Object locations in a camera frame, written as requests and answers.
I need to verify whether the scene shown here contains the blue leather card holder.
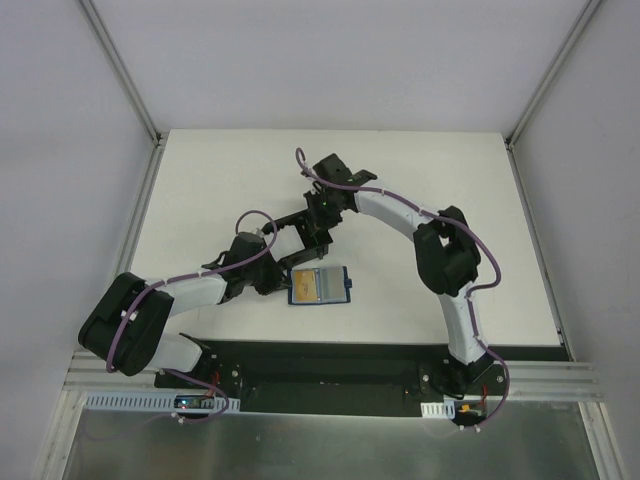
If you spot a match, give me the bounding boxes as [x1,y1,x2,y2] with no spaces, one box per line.
[288,266,353,306]

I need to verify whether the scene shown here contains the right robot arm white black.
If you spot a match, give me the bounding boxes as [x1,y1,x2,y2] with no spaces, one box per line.
[296,149,491,399]

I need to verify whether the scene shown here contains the white cable duct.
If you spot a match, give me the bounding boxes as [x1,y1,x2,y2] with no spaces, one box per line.
[420,400,456,420]
[85,392,241,415]

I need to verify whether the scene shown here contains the right white cable duct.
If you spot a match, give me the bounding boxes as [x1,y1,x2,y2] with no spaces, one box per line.
[420,400,456,420]

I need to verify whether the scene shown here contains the black plastic card rack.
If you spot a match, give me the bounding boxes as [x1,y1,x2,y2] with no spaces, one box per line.
[261,209,333,272]

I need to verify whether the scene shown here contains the left aluminium frame post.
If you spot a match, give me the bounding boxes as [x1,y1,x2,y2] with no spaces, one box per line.
[74,0,169,146]

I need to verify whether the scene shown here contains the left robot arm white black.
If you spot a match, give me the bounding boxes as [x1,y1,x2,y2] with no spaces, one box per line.
[78,232,283,389]

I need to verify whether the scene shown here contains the left white cable duct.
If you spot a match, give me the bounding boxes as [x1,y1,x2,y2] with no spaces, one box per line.
[85,392,241,415]

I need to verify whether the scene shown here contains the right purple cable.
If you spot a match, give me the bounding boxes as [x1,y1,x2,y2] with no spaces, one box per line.
[294,147,511,435]

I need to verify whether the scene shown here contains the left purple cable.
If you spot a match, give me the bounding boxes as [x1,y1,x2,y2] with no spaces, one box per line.
[82,210,279,441]

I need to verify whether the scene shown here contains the right aluminium frame post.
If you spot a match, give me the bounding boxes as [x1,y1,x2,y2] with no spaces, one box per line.
[503,0,609,149]

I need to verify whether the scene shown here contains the aluminium frame post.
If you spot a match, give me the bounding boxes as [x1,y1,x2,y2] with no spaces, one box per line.
[74,0,169,146]
[503,0,609,149]

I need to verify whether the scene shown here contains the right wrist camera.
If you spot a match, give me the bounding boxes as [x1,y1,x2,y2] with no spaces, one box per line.
[299,162,317,180]

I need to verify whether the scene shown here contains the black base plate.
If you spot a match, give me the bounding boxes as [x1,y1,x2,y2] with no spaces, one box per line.
[154,340,506,417]

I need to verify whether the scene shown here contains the purple cable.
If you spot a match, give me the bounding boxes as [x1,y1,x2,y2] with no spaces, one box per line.
[82,210,279,441]
[294,147,511,435]

